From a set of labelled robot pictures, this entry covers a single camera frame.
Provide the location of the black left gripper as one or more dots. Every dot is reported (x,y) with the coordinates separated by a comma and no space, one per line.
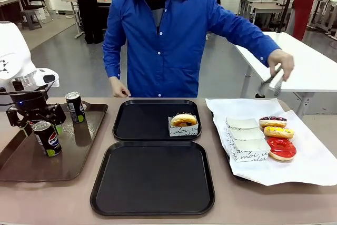
(30,102)

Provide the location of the black Pepsi can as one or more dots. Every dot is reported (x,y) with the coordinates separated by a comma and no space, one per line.
(48,140)
(75,109)

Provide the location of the purple chocolate glazed donut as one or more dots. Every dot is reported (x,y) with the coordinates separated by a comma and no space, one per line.
(272,122)

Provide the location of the metal serving tongs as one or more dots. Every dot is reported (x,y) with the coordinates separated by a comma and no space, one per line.
(273,82)

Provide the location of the yellow glazed donut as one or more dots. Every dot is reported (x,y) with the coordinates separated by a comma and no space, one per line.
(279,132)

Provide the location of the red glazed donut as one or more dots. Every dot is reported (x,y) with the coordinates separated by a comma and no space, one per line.
(283,151)

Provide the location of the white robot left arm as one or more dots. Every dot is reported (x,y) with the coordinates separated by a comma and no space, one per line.
(13,51)

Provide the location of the person's left forearm blue sleeve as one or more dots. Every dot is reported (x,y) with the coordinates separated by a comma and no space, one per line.
(252,38)

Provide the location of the person's right forearm blue sleeve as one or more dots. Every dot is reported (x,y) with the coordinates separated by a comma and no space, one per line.
(113,56)

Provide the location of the person's right hand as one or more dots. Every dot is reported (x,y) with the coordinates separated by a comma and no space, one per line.
(118,88)

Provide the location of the person's left hand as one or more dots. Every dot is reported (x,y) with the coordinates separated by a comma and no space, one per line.
(283,60)

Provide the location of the brown plastic tray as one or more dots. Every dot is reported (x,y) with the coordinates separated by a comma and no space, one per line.
(68,154)

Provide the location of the grey office chair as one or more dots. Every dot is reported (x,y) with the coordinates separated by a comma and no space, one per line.
(35,9)

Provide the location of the grey side table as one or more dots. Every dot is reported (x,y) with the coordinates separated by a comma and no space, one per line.
(75,11)

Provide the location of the person in black clothes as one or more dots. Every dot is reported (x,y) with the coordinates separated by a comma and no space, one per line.
(85,6)

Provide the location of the plain glazed donut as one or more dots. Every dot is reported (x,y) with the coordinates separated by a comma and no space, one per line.
(181,120)

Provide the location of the glazed donut in paper sleeve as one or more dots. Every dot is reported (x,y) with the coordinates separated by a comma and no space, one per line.
(184,131)

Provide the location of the person in blue shirt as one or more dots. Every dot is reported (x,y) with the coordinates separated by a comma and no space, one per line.
(163,38)

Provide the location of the grey desk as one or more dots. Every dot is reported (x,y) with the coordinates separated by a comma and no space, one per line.
(263,7)

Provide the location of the white paper sheet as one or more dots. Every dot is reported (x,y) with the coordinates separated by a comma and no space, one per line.
(302,164)

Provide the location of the white table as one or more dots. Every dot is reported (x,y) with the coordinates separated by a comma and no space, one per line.
(302,61)

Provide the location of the black stand pole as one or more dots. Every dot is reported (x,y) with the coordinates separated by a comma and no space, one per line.
(288,1)

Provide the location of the person in red dress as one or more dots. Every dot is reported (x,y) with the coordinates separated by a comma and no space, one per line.
(302,6)

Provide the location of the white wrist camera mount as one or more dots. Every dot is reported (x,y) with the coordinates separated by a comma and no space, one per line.
(46,76)

